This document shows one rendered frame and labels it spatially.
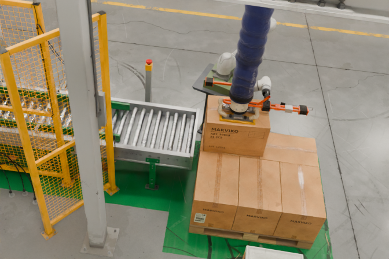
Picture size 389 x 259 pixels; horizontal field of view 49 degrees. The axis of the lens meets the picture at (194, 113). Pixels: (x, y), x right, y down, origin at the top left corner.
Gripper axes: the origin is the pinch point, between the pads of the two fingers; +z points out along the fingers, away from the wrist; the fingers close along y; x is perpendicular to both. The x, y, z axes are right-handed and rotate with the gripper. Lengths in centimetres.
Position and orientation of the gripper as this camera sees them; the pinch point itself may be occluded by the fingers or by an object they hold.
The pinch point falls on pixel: (266, 105)
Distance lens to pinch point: 412.0
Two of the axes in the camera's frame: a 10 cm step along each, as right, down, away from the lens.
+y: -0.9, 7.2, 6.8
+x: -9.9, -1.4, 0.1
